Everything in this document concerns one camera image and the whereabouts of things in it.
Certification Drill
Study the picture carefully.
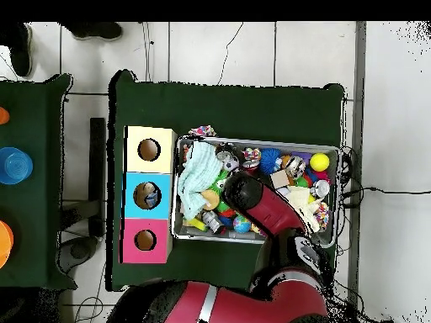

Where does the colourful patterned cloth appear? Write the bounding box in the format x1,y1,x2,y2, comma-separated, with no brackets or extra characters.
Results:
187,124,218,138

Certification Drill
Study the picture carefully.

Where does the wooden box with three holes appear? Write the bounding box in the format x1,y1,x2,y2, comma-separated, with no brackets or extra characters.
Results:
120,125,178,265

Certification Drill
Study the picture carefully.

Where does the mint green cloth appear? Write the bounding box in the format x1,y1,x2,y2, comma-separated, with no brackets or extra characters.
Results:
177,140,225,220

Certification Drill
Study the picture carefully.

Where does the blue fuzzy toy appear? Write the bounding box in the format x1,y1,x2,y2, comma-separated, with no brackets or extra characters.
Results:
258,147,282,176

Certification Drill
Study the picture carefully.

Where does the dark green table cloth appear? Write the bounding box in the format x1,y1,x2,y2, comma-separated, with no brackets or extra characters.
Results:
107,70,346,299
0,73,78,291

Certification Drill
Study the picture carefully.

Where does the cream knitted cloth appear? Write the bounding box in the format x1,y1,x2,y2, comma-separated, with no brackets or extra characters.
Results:
284,186,321,233

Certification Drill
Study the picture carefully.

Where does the yellow ball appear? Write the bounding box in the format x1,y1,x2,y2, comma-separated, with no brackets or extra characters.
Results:
309,152,330,172

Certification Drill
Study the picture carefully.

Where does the black flat panel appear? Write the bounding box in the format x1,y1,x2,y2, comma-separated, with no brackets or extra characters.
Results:
88,117,108,238

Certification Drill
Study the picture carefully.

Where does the person's foot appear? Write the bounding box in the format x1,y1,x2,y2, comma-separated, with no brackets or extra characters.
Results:
0,21,35,78
61,21,123,42

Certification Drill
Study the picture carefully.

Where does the blue plastic cup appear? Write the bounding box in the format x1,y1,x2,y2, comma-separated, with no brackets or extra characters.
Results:
0,146,34,186

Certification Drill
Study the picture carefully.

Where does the shallow wire mesh bin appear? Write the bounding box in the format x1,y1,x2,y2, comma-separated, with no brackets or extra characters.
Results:
170,135,341,249

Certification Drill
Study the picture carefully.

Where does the black cable bundle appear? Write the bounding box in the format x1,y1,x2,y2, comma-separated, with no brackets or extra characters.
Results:
333,278,395,323

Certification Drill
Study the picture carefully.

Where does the black power cable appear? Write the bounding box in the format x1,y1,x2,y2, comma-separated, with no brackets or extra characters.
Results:
339,186,431,209

